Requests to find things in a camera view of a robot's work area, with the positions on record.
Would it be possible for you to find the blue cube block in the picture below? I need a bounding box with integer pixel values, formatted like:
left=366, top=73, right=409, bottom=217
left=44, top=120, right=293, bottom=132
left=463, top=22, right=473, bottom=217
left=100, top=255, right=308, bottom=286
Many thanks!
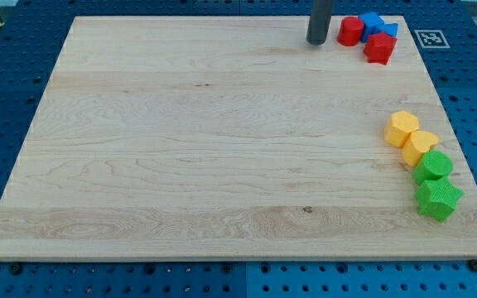
left=358, top=12, right=384, bottom=43

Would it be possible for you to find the light wooden board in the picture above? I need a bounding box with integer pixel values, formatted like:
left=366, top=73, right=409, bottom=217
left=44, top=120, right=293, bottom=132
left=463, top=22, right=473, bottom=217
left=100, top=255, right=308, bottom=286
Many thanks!
left=0, top=16, right=477, bottom=262

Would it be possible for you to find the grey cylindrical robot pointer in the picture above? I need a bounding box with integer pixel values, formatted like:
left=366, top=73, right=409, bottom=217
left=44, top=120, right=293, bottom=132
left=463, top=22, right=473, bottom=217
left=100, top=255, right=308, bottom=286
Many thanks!
left=306, top=0, right=335, bottom=46

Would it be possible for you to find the red cylinder block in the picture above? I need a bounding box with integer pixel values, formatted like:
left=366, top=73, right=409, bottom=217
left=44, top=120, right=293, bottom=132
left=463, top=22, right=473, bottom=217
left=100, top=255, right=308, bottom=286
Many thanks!
left=337, top=16, right=364, bottom=46

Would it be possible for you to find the yellow hexagon block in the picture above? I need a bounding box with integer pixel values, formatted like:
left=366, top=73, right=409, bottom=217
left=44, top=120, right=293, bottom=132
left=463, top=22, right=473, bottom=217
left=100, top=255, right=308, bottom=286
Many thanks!
left=383, top=110, right=420, bottom=147

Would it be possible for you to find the red star block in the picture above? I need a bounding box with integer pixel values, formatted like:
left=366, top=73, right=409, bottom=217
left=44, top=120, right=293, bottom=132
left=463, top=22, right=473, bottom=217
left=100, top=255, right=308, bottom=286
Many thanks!
left=364, top=31, right=398, bottom=65

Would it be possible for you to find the yellow heart block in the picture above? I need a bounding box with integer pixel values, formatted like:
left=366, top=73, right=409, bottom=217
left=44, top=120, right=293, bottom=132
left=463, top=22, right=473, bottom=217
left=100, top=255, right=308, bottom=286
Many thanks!
left=402, top=130, right=439, bottom=167

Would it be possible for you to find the blue block behind star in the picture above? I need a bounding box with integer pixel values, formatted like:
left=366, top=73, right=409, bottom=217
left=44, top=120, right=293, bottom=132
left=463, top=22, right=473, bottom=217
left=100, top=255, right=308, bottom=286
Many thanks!
left=373, top=22, right=398, bottom=37

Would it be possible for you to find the green cylinder block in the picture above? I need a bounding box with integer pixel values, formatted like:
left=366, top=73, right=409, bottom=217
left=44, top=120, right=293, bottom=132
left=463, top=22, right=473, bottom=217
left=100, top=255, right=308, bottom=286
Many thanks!
left=412, top=151, right=453, bottom=185

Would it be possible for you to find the green star block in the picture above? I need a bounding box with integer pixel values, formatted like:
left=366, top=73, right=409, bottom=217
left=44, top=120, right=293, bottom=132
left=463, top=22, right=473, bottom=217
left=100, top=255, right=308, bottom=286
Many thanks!
left=415, top=176, right=464, bottom=222

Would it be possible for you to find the white fiducial marker tag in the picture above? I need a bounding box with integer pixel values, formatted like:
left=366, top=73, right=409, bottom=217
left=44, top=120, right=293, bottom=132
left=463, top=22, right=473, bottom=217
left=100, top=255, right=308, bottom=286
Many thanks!
left=414, top=29, right=450, bottom=49

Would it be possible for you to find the black bolt front left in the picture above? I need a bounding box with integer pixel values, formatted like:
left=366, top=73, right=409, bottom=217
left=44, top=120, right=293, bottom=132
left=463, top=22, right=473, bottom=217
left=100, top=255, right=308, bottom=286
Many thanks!
left=8, top=262, right=23, bottom=276

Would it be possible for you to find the black bolt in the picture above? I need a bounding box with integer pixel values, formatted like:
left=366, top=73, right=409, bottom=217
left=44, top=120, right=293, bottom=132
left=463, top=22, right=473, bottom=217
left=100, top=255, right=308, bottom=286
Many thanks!
left=467, top=259, right=477, bottom=272
left=8, top=262, right=23, bottom=276

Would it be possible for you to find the black bolt front right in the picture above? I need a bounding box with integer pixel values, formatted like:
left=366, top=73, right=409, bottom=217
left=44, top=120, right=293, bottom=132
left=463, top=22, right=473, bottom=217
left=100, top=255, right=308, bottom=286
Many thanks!
left=467, top=259, right=477, bottom=272

